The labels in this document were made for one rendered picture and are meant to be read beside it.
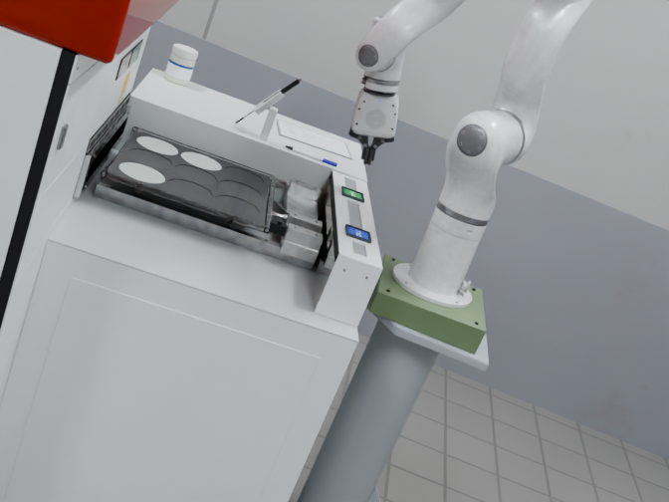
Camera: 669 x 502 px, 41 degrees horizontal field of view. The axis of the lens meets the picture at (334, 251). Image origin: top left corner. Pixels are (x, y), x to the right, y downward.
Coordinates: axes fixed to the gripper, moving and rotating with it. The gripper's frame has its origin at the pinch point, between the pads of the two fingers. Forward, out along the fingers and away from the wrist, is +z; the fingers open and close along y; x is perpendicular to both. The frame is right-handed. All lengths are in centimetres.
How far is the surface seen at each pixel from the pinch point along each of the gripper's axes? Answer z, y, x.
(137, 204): 13, -50, -19
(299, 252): 17.6, -13.8, -22.5
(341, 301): 19.6, -4.9, -40.1
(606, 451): 136, 129, 99
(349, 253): 9.9, -4.7, -38.2
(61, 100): -20, -56, -65
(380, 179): 47, 23, 135
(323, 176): 11.5, -8.5, 15.0
